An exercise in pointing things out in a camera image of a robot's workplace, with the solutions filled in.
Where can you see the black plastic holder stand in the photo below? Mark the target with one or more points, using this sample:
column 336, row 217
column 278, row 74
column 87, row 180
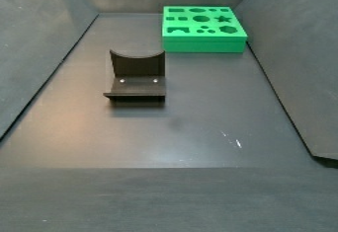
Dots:
column 139, row 75

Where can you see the green shape sorter box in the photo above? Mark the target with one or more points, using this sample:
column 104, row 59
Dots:
column 202, row 29

